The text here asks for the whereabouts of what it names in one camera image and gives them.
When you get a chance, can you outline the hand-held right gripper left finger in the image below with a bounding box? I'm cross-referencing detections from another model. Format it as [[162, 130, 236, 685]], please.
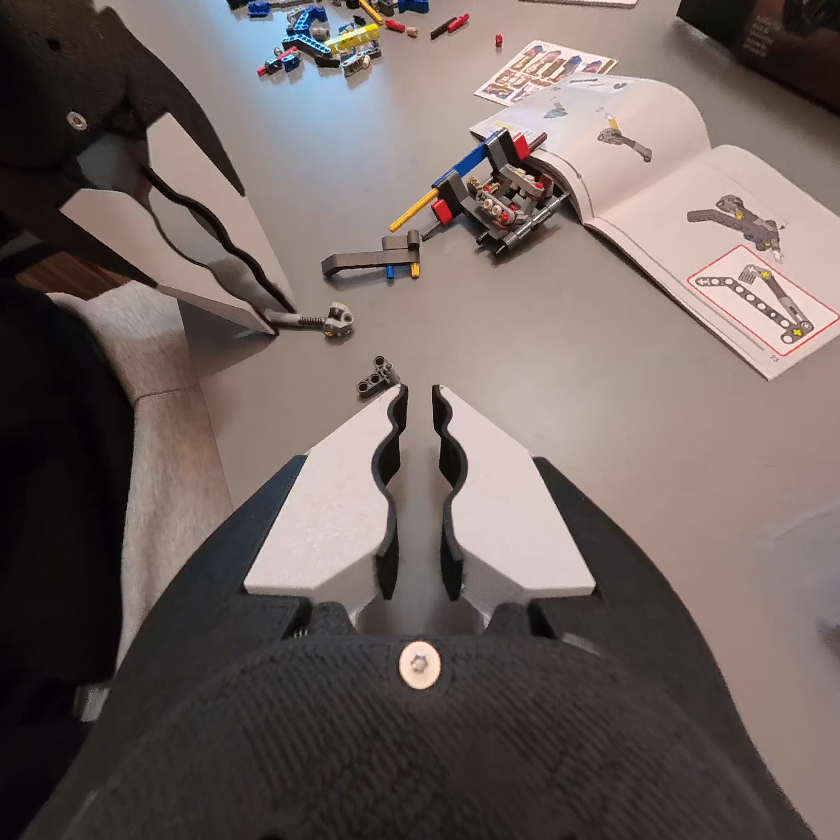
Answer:
[[243, 385, 410, 626]]

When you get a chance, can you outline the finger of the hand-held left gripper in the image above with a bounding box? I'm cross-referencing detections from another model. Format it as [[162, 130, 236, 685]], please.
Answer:
[[59, 187, 294, 337], [138, 110, 298, 316]]

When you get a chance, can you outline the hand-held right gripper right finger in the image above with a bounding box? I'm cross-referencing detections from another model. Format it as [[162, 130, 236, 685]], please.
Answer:
[[430, 383, 598, 629]]

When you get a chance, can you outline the dark grey lego connector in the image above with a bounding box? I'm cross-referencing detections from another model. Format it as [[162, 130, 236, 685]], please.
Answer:
[[357, 356, 403, 400]]

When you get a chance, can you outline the lego shock absorber spring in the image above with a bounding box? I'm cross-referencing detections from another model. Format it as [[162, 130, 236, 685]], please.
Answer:
[[266, 302, 355, 341]]

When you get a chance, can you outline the person's left forearm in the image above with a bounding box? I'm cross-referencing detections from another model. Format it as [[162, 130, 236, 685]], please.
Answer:
[[0, 276, 135, 723]]

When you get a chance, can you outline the dark grey lego beam part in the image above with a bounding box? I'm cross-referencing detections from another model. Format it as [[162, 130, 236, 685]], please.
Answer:
[[320, 230, 422, 282]]

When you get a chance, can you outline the pile of loose lego pieces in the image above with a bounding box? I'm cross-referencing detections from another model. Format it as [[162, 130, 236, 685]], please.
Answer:
[[226, 0, 434, 81]]

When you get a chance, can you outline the partly built lego assembly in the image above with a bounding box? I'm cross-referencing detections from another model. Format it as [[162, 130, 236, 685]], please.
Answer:
[[390, 128, 565, 257]]

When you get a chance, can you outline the lego sticker sheet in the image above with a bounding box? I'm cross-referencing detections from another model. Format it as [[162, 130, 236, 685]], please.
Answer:
[[474, 41, 619, 106]]

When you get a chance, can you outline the open lego instruction booklet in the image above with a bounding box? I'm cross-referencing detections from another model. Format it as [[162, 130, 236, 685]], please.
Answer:
[[469, 75, 840, 382]]

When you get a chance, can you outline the wooden furniture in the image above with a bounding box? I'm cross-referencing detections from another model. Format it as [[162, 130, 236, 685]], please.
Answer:
[[16, 259, 132, 293]]

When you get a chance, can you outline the person's grey clothing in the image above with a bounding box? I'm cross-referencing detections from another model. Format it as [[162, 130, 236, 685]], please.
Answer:
[[49, 282, 235, 723]]

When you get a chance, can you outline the black cardboard box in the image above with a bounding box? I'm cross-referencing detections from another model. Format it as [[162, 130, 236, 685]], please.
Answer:
[[676, 0, 840, 112]]

